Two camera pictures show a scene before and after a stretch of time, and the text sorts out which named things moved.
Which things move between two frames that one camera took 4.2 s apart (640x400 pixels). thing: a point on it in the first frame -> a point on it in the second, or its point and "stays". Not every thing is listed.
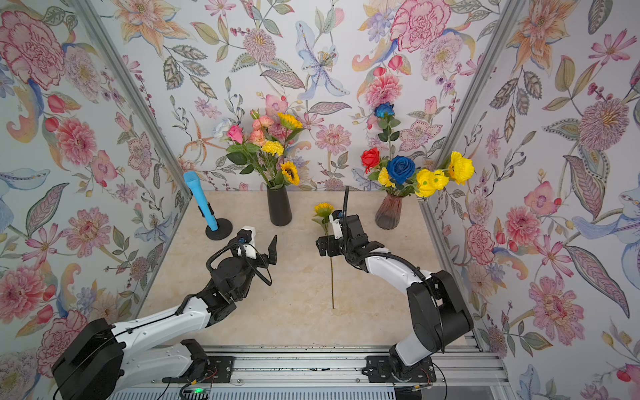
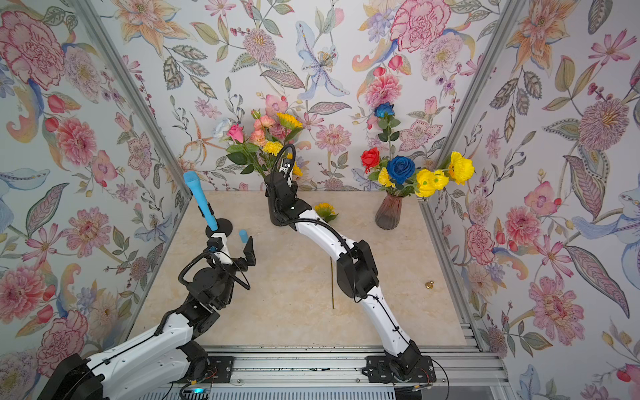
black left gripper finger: x=272 y=258 -> x=248 y=251
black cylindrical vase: x=279 y=206 stays
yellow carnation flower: x=273 y=147 stays
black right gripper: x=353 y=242 -> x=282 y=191
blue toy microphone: x=192 y=177 stays
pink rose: x=236 y=133 stays
